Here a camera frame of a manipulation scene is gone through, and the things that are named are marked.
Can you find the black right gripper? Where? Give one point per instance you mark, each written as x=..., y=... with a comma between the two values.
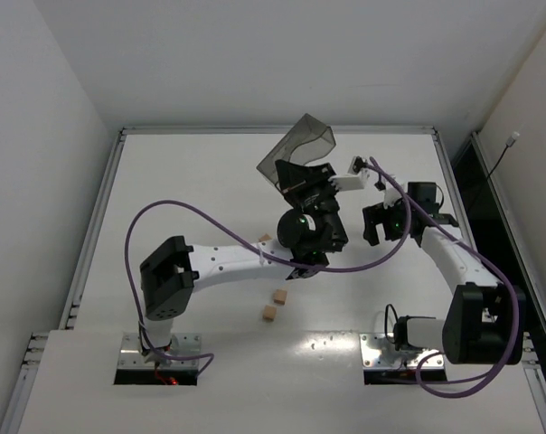
x=372, y=224

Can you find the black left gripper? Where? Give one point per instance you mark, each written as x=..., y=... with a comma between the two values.
x=305, y=183

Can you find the translucent grey plastic bin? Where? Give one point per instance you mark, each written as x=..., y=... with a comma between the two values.
x=307, y=141

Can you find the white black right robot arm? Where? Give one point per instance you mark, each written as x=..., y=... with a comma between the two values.
x=485, y=318

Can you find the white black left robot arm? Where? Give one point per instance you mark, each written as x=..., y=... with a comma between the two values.
x=309, y=231

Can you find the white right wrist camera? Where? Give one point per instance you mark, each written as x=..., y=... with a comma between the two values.
x=390, y=194

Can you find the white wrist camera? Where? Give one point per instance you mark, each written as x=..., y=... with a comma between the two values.
x=390, y=194
x=355, y=179

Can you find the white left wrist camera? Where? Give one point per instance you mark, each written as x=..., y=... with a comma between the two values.
x=355, y=179

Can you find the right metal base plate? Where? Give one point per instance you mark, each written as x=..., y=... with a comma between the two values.
x=378, y=354

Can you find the metal base plate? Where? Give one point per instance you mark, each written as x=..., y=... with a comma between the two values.
x=183, y=353
x=378, y=354

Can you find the aluminium table frame rail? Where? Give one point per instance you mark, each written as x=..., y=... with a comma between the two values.
x=274, y=129

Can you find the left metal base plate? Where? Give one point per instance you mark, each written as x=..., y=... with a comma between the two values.
x=183, y=353

